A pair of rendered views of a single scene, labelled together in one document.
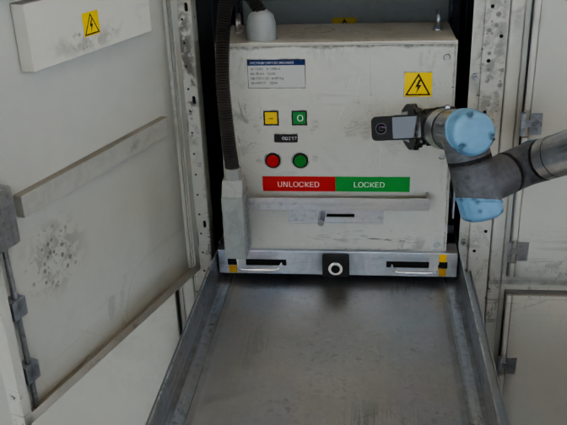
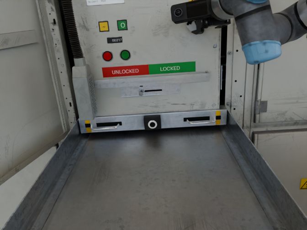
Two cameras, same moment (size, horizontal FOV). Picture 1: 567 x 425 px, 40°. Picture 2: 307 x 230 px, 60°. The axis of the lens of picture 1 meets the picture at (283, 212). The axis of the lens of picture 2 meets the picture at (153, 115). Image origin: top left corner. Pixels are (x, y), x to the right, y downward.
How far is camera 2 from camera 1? 0.78 m
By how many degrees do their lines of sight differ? 5
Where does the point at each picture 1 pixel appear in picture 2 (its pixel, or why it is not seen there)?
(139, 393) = not seen: hidden behind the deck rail
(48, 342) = not seen: outside the picture
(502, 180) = (280, 27)
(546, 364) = (277, 174)
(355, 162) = (160, 53)
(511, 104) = not seen: hidden behind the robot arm
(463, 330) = (240, 154)
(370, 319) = (177, 153)
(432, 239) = (210, 101)
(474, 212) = (262, 53)
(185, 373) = (43, 203)
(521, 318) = (263, 147)
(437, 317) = (221, 148)
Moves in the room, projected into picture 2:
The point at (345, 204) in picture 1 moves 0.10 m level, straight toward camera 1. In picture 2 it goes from (156, 81) to (157, 89)
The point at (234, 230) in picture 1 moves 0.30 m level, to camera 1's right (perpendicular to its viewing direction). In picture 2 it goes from (83, 100) to (177, 91)
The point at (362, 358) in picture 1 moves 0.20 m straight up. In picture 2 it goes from (176, 180) to (173, 110)
